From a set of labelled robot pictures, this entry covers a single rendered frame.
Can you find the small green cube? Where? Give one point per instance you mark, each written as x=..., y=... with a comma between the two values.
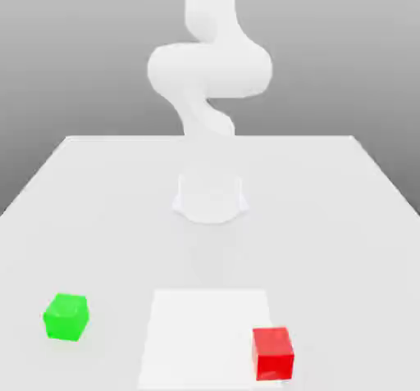
x=65, y=318

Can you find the small red cube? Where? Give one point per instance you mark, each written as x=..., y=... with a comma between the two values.
x=274, y=355

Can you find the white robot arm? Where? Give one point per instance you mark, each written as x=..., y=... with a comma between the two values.
x=210, y=69

